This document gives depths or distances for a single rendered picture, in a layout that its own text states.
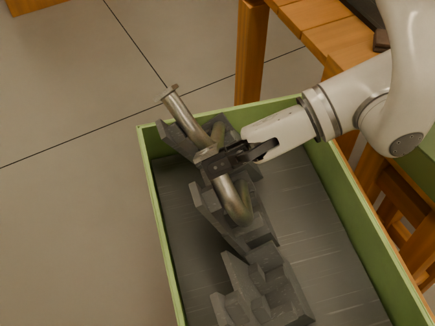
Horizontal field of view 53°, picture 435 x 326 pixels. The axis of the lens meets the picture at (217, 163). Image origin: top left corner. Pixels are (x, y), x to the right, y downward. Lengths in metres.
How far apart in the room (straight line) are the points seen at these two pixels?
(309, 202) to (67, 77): 1.92
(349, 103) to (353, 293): 0.45
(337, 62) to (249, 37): 0.58
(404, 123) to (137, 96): 2.00
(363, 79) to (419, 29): 0.11
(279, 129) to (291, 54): 2.11
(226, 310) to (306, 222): 0.44
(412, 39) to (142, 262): 1.53
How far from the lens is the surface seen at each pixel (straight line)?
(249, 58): 1.85
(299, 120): 0.62
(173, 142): 0.78
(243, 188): 0.86
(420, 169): 1.10
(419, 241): 1.26
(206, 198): 0.67
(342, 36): 1.41
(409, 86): 0.56
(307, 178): 1.06
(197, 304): 0.90
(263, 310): 0.72
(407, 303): 0.88
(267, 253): 0.84
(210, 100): 2.40
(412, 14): 0.57
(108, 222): 2.00
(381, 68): 0.65
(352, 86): 0.64
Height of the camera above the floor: 1.70
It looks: 54 degrees down
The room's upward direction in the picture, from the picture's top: straight up
